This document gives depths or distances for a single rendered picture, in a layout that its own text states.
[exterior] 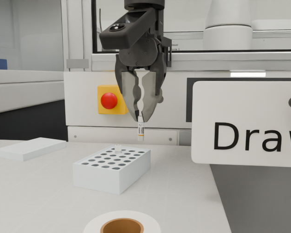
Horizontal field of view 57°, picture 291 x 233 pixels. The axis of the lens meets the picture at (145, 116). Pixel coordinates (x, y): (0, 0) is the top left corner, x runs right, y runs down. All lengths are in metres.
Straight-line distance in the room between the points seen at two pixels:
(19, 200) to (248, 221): 0.58
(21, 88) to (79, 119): 0.50
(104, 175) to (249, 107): 0.23
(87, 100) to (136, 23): 0.36
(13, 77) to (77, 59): 0.47
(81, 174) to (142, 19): 0.26
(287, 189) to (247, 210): 0.11
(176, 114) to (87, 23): 0.32
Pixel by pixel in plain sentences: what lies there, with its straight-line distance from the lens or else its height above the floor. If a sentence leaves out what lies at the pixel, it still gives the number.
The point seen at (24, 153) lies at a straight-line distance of 0.61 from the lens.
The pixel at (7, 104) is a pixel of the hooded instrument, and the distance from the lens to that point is 1.13.
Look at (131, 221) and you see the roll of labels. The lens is 0.27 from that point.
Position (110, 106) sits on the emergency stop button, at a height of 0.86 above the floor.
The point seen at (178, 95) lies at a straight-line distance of 0.69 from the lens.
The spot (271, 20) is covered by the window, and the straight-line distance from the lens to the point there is 0.75.
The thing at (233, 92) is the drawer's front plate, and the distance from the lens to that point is 0.36.
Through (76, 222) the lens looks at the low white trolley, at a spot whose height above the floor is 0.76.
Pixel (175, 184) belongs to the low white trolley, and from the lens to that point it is 0.46.
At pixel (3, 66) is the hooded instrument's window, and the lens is 1.15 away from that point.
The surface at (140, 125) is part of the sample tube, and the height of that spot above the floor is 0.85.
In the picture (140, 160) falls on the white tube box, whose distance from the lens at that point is 0.47.
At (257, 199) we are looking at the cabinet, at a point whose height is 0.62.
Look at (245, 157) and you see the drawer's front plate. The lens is 0.38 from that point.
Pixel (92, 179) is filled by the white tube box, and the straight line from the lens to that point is 0.43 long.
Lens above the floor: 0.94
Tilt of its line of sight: 9 degrees down
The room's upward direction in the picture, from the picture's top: straight up
